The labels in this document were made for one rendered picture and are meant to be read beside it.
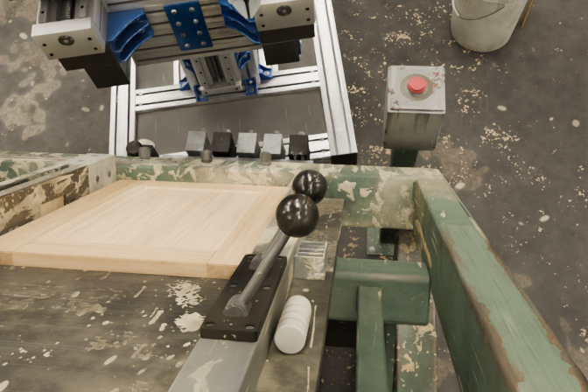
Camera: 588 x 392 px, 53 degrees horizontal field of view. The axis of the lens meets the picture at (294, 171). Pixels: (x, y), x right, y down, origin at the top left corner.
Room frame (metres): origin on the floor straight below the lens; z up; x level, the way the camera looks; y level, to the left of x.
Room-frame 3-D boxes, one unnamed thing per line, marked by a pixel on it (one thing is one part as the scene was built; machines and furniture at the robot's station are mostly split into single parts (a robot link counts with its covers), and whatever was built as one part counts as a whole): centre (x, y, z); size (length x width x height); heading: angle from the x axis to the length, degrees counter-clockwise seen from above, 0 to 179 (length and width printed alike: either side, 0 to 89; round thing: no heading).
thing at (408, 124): (0.66, -0.29, 0.84); 0.12 x 0.12 x 0.18; 76
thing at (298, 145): (0.71, 0.16, 0.69); 0.50 x 0.14 x 0.24; 76
